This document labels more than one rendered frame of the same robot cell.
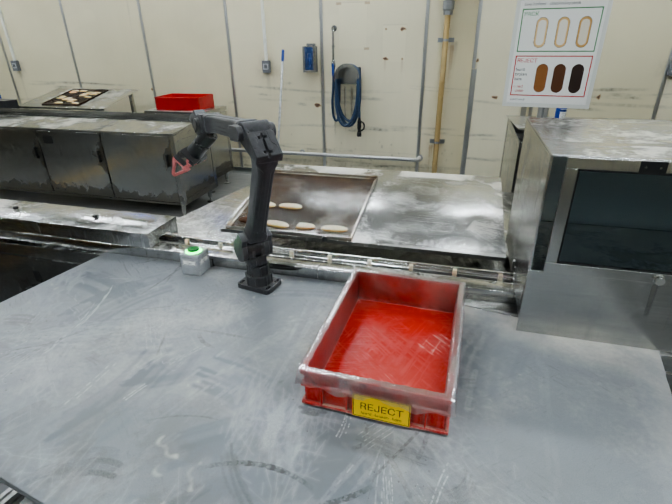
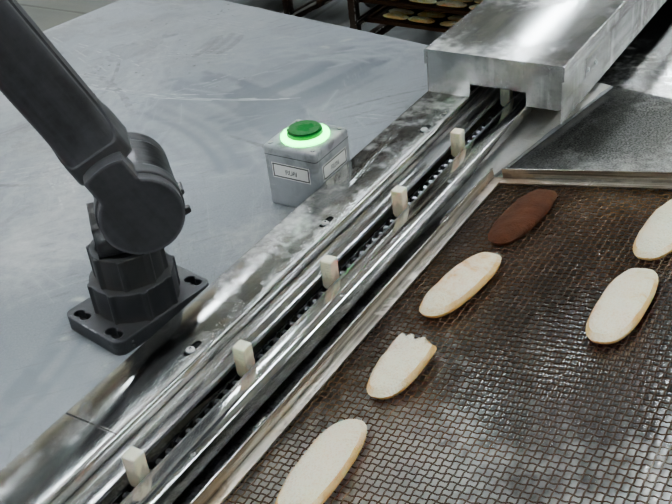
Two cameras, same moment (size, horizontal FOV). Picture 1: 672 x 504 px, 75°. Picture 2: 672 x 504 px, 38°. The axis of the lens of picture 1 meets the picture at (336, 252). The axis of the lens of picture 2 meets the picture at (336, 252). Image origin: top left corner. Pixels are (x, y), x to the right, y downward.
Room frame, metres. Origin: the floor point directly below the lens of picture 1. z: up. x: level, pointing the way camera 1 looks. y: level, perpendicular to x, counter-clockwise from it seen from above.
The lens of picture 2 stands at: (1.70, -0.43, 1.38)
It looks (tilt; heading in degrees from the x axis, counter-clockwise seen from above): 33 degrees down; 110
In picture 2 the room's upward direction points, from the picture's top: 7 degrees counter-clockwise
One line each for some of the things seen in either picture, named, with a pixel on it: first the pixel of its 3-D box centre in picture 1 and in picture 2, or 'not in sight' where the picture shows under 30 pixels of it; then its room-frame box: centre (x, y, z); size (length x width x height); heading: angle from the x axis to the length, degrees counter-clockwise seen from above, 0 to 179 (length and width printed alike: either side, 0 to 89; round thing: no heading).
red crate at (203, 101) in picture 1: (185, 101); not in sight; (4.98, 1.60, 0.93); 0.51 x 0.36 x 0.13; 78
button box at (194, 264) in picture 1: (196, 264); (312, 178); (1.36, 0.49, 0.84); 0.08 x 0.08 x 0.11; 74
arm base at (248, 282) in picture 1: (258, 274); (132, 276); (1.25, 0.25, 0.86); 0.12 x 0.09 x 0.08; 64
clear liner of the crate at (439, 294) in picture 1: (392, 335); not in sight; (0.90, -0.14, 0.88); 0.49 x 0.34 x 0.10; 163
